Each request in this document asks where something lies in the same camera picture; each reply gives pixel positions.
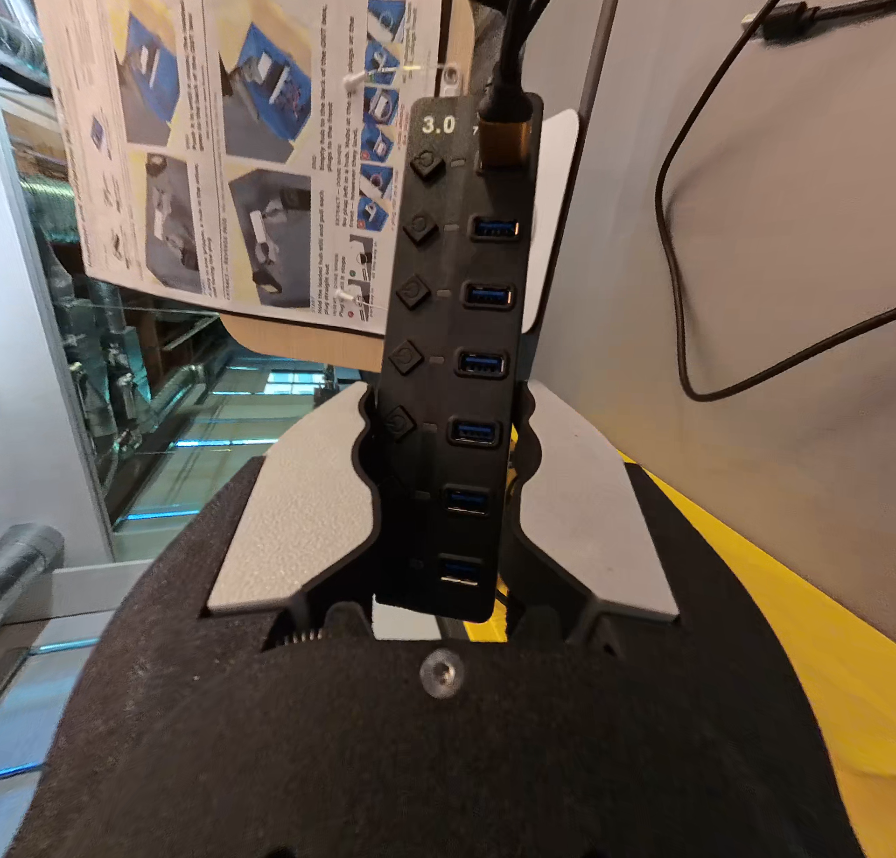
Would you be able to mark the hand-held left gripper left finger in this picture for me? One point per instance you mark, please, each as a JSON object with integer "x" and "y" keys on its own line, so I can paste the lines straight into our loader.
{"x": 301, "y": 522}

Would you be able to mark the printed instruction sheet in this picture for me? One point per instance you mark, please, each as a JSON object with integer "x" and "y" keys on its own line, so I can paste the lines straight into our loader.
{"x": 210, "y": 137}

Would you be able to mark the black USB hub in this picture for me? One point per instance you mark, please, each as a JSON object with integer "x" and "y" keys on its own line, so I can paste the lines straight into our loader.
{"x": 448, "y": 326}

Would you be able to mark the yellow storage bin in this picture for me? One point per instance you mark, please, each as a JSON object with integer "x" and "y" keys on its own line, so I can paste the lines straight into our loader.
{"x": 770, "y": 627}

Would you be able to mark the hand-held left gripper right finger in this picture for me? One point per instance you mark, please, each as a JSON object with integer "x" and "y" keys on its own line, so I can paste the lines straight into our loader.
{"x": 588, "y": 522}

